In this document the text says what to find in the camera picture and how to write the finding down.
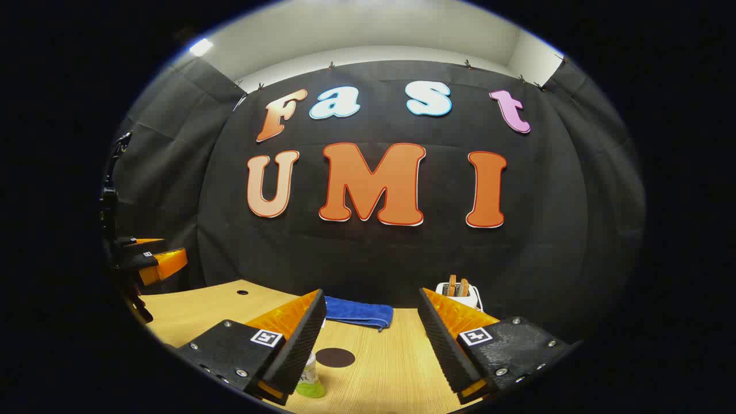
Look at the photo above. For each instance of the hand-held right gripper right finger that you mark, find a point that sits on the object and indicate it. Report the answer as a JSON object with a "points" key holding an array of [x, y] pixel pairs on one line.
{"points": [[443, 345]]}

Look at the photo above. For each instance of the blue folded towel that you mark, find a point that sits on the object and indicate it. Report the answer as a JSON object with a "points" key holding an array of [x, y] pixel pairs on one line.
{"points": [[359, 310]]}

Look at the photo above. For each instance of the dark brown round coaster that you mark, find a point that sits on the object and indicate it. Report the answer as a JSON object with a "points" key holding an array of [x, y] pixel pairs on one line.
{"points": [[335, 357]]}

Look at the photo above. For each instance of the clear water bottle white label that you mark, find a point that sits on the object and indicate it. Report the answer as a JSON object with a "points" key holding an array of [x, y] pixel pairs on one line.
{"points": [[311, 382]]}

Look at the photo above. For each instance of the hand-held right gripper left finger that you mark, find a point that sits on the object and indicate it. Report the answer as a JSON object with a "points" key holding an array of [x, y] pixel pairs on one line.
{"points": [[299, 345]]}

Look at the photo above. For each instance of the white toaster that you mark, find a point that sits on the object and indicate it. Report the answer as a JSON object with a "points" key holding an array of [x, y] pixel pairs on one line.
{"points": [[467, 301]]}

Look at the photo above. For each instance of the ceiling light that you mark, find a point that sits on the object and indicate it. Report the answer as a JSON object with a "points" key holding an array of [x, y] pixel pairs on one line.
{"points": [[201, 47]]}

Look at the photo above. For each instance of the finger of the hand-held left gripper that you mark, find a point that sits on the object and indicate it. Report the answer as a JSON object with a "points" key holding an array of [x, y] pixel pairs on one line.
{"points": [[144, 241], [164, 264]]}

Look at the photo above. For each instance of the brown toast slice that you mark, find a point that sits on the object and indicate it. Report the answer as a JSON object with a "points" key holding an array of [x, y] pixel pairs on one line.
{"points": [[463, 288], [452, 285]]}

